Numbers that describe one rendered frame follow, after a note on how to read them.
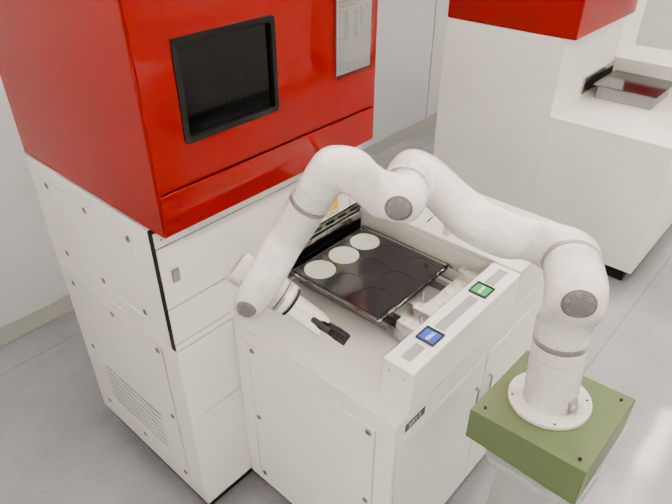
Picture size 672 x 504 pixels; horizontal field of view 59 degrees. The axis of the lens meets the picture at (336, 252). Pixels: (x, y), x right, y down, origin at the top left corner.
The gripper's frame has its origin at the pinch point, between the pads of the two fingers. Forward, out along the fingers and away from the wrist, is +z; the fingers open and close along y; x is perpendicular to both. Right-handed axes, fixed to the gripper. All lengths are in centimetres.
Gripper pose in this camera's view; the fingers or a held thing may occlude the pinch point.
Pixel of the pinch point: (340, 335)
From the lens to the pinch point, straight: 150.8
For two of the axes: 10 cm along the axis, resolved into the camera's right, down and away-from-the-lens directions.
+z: 8.0, 5.7, 1.9
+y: 1.6, 1.0, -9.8
